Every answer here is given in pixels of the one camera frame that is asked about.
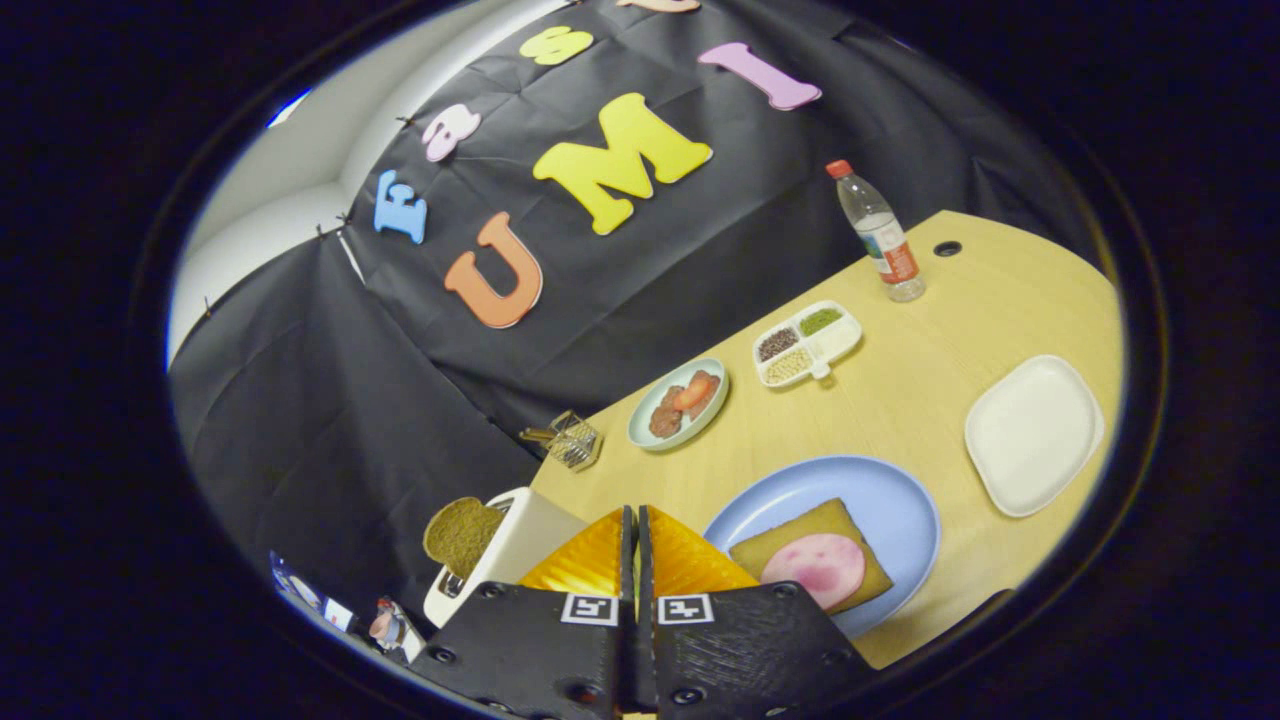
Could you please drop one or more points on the white toaster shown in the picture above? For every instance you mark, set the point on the white toaster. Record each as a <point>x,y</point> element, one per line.
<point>530,540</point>

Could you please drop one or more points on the small pale green plate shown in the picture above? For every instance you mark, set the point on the small pale green plate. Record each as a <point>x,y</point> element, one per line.
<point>705,417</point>

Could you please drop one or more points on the pink ham slice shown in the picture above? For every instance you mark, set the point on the pink ham slice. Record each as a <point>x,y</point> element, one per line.
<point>815,568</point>

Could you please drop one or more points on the brown toast bread slice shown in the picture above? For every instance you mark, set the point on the brown toast bread slice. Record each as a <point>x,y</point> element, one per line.
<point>460,538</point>

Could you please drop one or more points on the round blue plate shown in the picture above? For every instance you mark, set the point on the round blue plate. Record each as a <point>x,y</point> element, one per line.
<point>880,500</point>

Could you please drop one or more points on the red tomato slice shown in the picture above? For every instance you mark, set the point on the red tomato slice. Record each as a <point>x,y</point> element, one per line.
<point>697,390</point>

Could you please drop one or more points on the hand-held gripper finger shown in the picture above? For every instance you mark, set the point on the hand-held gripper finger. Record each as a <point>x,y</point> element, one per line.
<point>628,560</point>
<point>646,560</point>

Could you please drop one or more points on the brown meat pieces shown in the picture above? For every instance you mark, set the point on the brown meat pieces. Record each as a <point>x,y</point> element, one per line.
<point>665,415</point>

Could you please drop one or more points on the clear bottle red cap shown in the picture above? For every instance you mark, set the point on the clear bottle red cap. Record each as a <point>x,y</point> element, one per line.
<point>880,235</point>

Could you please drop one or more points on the white square plate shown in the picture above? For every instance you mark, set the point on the white square plate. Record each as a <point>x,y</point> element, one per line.
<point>1030,435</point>

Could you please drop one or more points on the white divided grain tray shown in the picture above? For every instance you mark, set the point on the white divided grain tray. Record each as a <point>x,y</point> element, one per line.
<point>835,345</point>

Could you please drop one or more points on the black backdrop cloth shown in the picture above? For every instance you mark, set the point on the black backdrop cloth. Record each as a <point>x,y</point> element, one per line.
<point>700,230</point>

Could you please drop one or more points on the square brown bread slice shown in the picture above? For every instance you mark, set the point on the square brown bread slice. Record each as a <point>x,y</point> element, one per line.
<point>800,520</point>

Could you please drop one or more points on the small colourful clutter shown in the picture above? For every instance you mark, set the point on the small colourful clutter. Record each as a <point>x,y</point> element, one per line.
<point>385,625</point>

